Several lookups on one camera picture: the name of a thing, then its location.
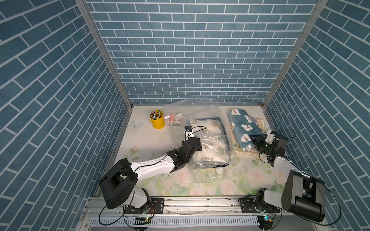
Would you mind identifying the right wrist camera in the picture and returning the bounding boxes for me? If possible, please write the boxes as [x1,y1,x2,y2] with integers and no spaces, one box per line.
[266,131,288,149]

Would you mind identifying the cream fluffy navy-trimmed blanket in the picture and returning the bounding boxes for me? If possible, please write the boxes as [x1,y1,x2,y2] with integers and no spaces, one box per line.
[189,117,231,168]

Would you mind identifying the left aluminium corner post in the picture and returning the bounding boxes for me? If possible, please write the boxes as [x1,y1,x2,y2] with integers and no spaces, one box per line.
[75,0,133,110]

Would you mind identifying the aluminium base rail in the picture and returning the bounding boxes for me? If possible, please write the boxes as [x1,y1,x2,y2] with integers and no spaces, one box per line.
[75,195,330,231]

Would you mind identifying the highlighter marker pack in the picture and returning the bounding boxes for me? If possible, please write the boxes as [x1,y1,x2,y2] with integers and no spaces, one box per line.
[168,113,183,126]

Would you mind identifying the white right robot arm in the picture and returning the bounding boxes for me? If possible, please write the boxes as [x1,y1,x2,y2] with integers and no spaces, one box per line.
[253,135,326,222]

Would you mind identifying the aluminium corner post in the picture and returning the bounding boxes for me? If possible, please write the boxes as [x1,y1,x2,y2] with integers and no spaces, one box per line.
[261,0,329,109]
[75,0,133,110]

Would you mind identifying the blue cloud pattern blanket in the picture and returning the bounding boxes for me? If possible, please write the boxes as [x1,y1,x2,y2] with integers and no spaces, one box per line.
[228,108,267,152]

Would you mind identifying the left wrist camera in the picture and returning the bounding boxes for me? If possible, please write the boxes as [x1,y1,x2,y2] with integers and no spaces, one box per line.
[184,126,194,140]

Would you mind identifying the right aluminium corner post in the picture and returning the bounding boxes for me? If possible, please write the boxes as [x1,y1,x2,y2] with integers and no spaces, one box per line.
[261,0,329,109]

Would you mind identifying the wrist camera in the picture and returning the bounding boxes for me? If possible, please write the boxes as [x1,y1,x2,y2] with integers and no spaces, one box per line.
[184,126,194,140]
[266,131,288,149]

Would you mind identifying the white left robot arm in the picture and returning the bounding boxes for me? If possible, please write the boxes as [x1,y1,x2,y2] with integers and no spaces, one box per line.
[99,137,202,210]

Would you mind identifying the pens in bucket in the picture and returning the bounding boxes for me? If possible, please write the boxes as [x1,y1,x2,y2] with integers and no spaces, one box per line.
[150,110,163,120]

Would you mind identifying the clear plastic vacuum bag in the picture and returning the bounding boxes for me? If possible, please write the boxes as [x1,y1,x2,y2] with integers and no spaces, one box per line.
[164,99,231,183]

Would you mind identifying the yellow metal pen bucket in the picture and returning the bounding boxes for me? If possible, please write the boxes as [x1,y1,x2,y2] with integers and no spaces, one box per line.
[150,116,165,130]

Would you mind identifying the white plastic bag clip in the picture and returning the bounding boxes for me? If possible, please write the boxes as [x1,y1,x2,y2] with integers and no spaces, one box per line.
[173,113,183,121]

